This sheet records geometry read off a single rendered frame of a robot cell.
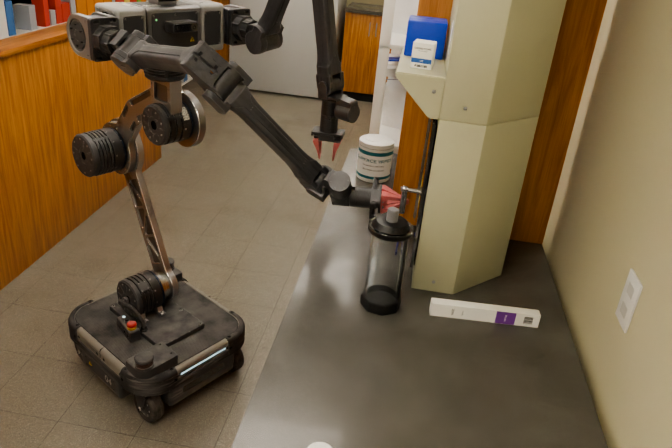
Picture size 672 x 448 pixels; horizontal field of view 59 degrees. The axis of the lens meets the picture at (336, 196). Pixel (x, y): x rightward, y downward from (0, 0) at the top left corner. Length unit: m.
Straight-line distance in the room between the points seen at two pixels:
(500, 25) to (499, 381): 0.77
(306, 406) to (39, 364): 1.83
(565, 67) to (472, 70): 0.47
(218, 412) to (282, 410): 1.34
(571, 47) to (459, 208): 0.57
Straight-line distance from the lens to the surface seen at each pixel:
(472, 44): 1.39
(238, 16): 2.12
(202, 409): 2.58
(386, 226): 1.39
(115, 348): 2.53
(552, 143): 1.87
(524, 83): 1.50
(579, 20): 1.79
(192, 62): 1.43
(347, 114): 1.84
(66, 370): 2.85
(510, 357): 1.47
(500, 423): 1.31
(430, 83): 1.41
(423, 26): 1.58
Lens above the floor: 1.82
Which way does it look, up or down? 25 degrees down
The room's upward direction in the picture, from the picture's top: 5 degrees clockwise
